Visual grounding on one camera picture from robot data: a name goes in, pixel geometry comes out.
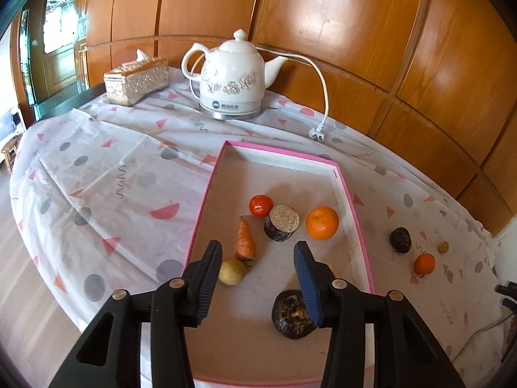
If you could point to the pink rimmed tray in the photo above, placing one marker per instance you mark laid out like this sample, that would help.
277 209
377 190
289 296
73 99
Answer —
237 344

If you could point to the patterned white tablecloth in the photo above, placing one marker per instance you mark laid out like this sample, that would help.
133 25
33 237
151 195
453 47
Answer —
89 230

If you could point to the dark round root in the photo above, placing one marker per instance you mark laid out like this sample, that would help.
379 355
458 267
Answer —
290 315

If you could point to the ornate white tissue box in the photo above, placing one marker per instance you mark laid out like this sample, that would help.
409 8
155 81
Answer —
133 80

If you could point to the dark cut root large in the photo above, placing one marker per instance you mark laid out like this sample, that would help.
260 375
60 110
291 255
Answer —
281 223

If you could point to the yellow green small fruit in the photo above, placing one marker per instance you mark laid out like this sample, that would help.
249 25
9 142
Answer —
232 272

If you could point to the dark round beet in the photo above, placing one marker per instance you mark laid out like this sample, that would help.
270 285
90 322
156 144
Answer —
400 240

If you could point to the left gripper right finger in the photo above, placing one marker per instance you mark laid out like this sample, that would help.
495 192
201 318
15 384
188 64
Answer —
406 352

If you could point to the wooden door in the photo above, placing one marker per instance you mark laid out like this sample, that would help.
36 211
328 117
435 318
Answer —
48 32

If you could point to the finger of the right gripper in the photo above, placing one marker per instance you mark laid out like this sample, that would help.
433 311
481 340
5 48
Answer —
508 290

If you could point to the wooden stool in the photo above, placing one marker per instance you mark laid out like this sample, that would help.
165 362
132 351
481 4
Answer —
9 151

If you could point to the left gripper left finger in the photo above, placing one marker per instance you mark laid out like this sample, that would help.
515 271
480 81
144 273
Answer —
107 353

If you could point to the white ceramic electric kettle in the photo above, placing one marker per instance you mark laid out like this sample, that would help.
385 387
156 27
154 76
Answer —
232 78

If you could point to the red tomato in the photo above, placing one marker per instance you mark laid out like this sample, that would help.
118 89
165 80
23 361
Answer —
260 205

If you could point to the orange mandarin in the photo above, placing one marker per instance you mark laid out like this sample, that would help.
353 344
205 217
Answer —
322 223
424 264

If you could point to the small orange carrot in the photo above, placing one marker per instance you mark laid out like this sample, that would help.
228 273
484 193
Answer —
245 245

